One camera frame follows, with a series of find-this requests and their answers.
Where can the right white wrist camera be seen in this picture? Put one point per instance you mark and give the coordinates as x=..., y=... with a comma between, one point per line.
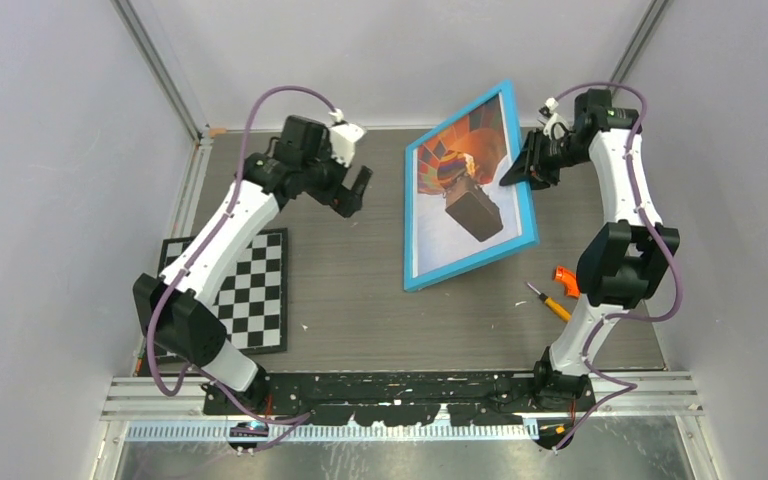
x=554, y=126

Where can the orange curved plastic piece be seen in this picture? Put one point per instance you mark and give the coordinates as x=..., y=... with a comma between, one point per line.
x=567, y=279

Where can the aluminium front rail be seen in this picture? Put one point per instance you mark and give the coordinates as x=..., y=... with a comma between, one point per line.
x=658, y=393

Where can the black white checkerboard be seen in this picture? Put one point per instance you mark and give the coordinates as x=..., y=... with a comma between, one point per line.
x=252, y=302

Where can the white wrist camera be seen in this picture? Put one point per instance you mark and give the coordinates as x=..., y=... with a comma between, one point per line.
x=554, y=126
x=344, y=137

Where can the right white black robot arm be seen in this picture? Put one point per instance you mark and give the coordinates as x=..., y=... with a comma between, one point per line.
x=626, y=260

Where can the blue picture frame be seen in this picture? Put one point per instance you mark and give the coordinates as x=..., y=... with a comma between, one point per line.
x=411, y=284

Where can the right corner aluminium post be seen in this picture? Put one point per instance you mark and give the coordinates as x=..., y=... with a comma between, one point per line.
x=643, y=33

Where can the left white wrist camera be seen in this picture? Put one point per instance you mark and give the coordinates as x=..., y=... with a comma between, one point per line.
x=344, y=137

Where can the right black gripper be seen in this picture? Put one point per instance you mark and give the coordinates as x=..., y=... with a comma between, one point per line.
x=530, y=164

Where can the yellow handled screwdriver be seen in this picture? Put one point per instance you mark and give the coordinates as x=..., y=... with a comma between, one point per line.
x=551, y=304

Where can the white perforated strip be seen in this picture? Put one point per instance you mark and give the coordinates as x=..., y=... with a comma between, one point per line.
x=214, y=431

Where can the hot air balloon photo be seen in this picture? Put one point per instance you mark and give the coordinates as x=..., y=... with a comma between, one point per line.
x=459, y=211

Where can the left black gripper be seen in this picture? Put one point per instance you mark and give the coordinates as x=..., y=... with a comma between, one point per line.
x=347, y=201

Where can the corner aluminium post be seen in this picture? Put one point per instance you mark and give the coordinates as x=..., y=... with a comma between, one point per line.
x=643, y=33
x=151, y=55

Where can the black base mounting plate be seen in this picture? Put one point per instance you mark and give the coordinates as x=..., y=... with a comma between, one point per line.
x=470, y=398

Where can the left corner aluminium post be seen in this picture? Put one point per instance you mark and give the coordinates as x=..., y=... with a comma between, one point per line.
x=151, y=55

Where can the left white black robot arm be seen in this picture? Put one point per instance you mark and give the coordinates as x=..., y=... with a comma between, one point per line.
x=308, y=157

